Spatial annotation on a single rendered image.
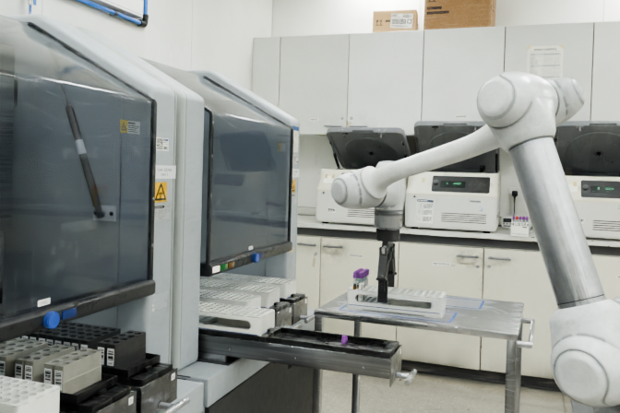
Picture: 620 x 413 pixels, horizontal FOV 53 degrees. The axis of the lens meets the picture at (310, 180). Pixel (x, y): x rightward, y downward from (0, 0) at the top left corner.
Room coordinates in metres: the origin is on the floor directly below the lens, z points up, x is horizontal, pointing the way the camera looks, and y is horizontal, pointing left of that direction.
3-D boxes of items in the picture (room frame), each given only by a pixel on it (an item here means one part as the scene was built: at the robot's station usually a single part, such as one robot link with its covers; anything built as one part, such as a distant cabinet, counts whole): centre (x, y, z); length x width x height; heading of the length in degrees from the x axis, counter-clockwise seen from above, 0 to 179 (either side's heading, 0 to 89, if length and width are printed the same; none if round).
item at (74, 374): (1.18, 0.44, 0.85); 0.12 x 0.02 x 0.06; 161
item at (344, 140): (4.23, -0.40, 1.22); 0.62 x 0.56 x 0.64; 159
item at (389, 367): (1.64, 0.07, 0.78); 0.73 x 0.14 x 0.09; 71
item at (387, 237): (1.95, -0.25, 1.03); 0.08 x 0.07 x 0.09; 161
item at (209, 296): (1.88, 0.29, 0.83); 0.30 x 0.10 x 0.06; 71
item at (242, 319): (1.70, 0.24, 0.83); 0.30 x 0.10 x 0.06; 71
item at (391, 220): (1.95, -0.25, 1.10); 0.09 x 0.09 x 0.06
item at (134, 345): (1.33, 0.38, 0.85); 0.12 x 0.02 x 0.06; 161
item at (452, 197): (4.04, -0.95, 1.24); 0.62 x 0.56 x 0.69; 161
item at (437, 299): (1.94, -0.28, 0.85); 0.30 x 0.10 x 0.06; 71
